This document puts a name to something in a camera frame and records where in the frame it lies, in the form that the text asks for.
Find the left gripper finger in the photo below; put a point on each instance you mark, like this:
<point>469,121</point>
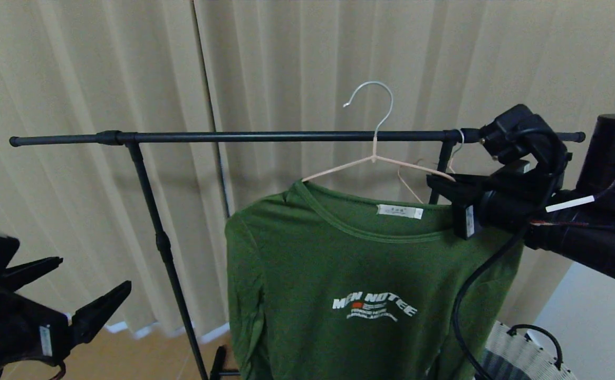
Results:
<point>28,272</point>
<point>99,314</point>

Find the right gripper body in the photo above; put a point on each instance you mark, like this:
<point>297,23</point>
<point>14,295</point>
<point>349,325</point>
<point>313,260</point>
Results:
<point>576,232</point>

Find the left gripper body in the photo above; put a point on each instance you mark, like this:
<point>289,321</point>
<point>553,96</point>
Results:
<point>7,327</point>

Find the pink clothes hanger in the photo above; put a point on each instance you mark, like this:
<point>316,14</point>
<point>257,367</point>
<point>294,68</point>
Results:
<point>407,182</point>
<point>376,142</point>

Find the green long-sleeved shirt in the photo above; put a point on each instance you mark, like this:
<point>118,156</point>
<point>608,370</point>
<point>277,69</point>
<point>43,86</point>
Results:
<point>339,264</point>

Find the white laundry basket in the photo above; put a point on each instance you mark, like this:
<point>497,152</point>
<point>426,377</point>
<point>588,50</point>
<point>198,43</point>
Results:
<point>518,348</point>

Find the black clothes rack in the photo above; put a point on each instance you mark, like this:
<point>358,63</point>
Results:
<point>286,136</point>

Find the beige curtain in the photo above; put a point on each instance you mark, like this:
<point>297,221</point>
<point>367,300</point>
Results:
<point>286,58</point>

